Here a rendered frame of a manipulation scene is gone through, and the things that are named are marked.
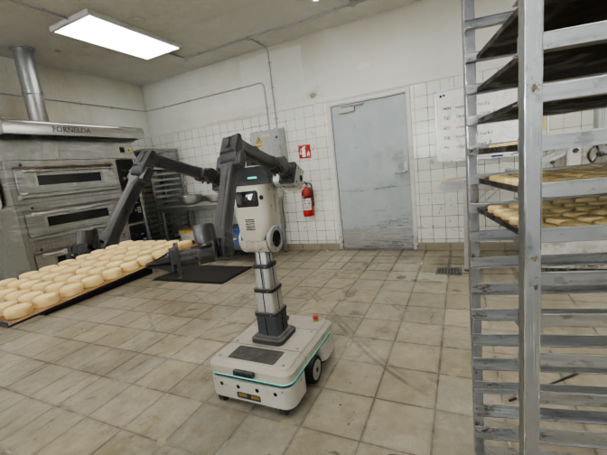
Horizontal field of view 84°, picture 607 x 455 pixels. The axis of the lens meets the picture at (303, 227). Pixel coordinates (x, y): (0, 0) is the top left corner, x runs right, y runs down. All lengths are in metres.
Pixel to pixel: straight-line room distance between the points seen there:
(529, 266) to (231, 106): 5.22
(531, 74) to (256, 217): 1.40
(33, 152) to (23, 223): 0.76
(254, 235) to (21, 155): 3.14
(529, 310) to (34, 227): 4.29
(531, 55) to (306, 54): 4.50
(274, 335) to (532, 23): 1.77
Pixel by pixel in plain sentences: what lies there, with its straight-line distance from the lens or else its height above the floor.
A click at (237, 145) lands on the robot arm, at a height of 1.35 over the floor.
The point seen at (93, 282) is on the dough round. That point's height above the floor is 1.01.
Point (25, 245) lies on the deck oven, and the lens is 4.45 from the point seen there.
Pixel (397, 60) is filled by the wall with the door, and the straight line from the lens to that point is 4.75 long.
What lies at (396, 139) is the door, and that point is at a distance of 4.65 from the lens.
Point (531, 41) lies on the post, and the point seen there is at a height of 1.41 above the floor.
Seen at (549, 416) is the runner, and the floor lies 0.32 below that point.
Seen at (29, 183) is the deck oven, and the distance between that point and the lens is 4.47.
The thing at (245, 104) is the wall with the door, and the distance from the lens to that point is 5.53.
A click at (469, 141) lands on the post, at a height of 1.26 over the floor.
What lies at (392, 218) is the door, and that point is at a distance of 4.73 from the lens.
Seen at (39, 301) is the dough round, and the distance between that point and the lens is 1.00.
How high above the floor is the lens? 1.23
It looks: 10 degrees down
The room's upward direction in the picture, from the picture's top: 7 degrees counter-clockwise
